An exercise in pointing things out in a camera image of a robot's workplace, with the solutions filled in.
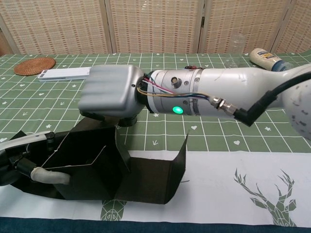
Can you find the white flat electronic device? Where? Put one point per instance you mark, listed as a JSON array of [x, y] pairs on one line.
[[65, 73]]

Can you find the metal screen hinge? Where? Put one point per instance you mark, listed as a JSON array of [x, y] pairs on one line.
[[202, 20]]

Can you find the bamboo folding screen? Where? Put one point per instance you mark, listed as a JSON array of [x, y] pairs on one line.
[[155, 26]]

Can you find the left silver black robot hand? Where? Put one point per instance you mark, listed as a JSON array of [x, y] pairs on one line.
[[14, 167]]

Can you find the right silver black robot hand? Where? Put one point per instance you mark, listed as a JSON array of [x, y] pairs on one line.
[[109, 89]]

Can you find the dark teal under cloth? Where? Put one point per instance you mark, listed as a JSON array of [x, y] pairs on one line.
[[48, 225]]

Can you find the clear empty jar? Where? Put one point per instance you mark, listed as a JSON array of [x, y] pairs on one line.
[[236, 48]]

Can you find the dark red grape bunch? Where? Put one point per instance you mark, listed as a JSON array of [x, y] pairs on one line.
[[190, 67]]

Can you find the mayonnaise squeeze bottle blue cap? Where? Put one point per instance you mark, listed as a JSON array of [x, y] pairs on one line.
[[263, 58]]

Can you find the black foldable cardboard box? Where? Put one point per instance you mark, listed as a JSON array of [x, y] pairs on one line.
[[145, 179]]

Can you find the round woven rattan coaster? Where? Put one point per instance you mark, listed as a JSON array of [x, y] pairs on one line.
[[34, 66]]

